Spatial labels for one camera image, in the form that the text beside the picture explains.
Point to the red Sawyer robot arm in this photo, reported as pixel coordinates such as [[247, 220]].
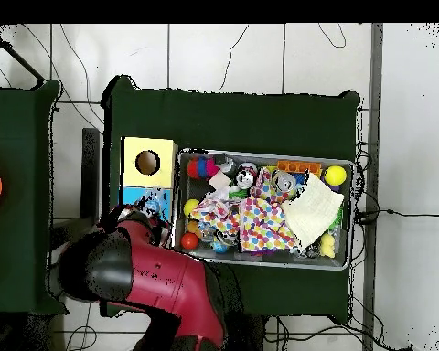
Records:
[[168, 281]]

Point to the red ball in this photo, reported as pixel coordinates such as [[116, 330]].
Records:
[[189, 240]]

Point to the yellow rubber duck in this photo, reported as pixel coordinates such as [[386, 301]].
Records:
[[327, 246]]

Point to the yellow ball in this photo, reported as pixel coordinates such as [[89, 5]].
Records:
[[335, 175]]

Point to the black flat panel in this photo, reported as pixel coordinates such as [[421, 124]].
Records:
[[91, 175]]

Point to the wooden box with three holes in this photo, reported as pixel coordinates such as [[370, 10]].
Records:
[[164, 177]]

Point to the large polka dot cloth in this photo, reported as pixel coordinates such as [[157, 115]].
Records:
[[267, 223]]

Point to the crushed silver can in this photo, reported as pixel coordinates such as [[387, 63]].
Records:
[[284, 181]]

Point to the shallow clear bin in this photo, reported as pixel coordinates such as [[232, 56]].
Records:
[[307, 262]]

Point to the green covered side table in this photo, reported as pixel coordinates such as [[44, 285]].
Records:
[[22, 219]]

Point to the cream muslin cloth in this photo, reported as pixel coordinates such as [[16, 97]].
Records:
[[314, 208]]

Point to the crushed red can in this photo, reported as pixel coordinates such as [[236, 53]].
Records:
[[246, 178]]

